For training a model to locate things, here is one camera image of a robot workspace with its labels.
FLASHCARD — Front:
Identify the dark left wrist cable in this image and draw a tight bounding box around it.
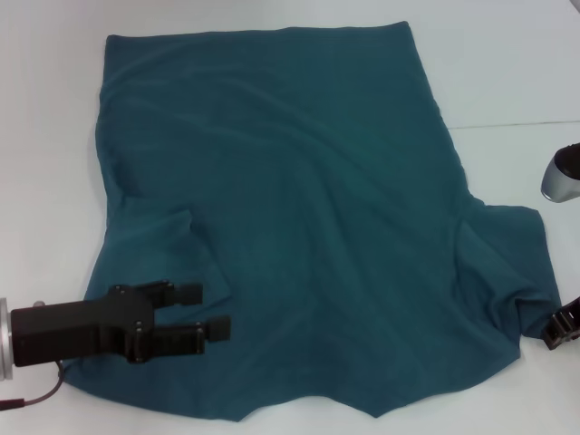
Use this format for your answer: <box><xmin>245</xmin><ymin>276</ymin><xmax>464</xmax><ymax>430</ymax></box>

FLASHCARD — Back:
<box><xmin>0</xmin><ymin>360</ymin><xmax>65</xmax><ymax>399</ymax></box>

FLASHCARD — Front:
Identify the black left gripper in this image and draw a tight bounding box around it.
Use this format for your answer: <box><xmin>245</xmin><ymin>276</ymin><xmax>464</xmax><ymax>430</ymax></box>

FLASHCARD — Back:
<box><xmin>9</xmin><ymin>280</ymin><xmax>233</xmax><ymax>366</ymax></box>

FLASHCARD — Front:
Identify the blue shirt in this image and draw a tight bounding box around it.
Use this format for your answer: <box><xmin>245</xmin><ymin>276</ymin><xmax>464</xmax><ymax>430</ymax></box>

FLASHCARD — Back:
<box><xmin>63</xmin><ymin>18</ymin><xmax>566</xmax><ymax>409</ymax></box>

